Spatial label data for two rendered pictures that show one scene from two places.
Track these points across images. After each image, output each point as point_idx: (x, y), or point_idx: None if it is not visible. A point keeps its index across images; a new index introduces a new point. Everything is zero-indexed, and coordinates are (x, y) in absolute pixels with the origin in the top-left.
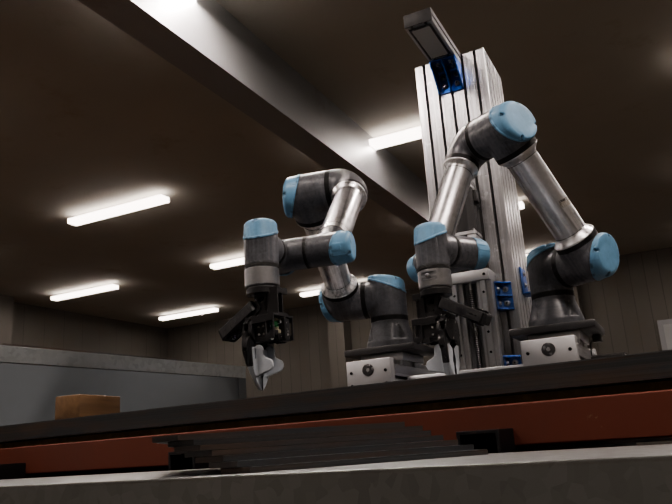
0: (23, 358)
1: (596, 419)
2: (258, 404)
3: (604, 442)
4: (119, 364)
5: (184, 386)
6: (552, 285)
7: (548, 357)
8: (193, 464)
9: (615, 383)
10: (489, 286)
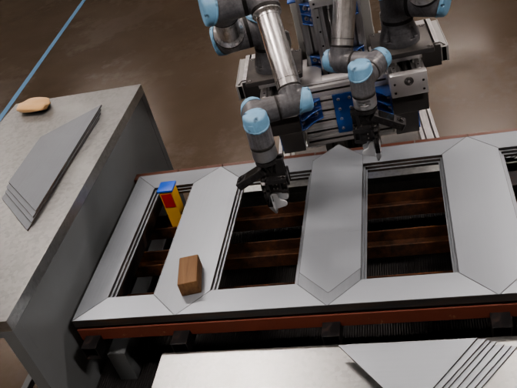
0: (69, 222)
1: None
2: (365, 305)
3: None
4: (99, 166)
5: (126, 138)
6: (401, 18)
7: (408, 85)
8: (339, 339)
9: None
10: None
